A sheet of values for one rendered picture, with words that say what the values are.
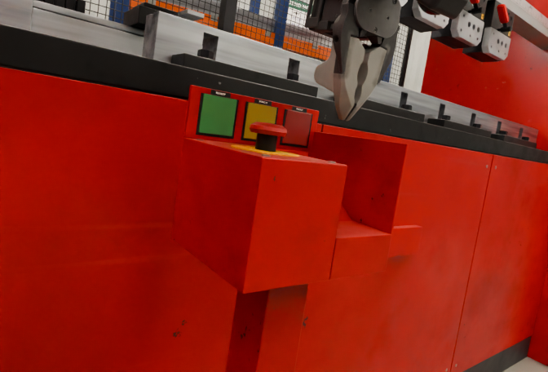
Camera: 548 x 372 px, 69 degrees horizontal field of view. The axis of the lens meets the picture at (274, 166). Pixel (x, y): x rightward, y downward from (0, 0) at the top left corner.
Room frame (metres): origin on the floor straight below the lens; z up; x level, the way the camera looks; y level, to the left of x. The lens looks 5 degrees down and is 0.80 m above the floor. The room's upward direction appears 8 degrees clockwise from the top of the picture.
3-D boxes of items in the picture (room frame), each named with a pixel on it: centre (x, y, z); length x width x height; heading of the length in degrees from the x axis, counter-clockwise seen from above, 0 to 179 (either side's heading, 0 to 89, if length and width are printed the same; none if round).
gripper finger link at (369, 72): (0.49, -0.08, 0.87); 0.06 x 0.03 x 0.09; 38
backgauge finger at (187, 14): (0.88, 0.27, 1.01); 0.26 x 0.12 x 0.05; 38
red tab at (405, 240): (0.94, -0.33, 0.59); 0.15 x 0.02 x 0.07; 128
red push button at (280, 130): (0.42, 0.01, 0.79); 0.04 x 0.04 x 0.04
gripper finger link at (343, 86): (0.47, -0.05, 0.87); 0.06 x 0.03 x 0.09; 38
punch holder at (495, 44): (1.40, -0.66, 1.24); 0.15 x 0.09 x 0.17; 128
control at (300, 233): (0.45, -0.02, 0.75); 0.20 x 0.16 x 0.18; 128
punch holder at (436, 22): (1.16, -0.35, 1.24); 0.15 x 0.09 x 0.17; 128
